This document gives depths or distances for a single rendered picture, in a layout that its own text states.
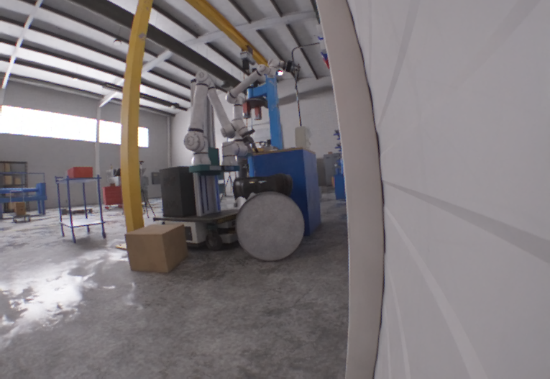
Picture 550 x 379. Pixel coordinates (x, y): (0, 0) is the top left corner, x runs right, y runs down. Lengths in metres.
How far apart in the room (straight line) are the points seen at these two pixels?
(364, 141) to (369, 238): 0.20
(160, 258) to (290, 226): 1.01
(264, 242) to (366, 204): 1.45
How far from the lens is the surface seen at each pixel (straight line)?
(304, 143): 4.44
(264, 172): 2.64
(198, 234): 2.32
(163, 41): 8.78
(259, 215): 1.90
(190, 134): 2.10
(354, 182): 0.50
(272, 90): 4.68
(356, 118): 0.51
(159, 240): 1.82
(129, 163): 2.77
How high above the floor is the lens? 0.61
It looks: 2 degrees up
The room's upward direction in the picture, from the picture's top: 5 degrees counter-clockwise
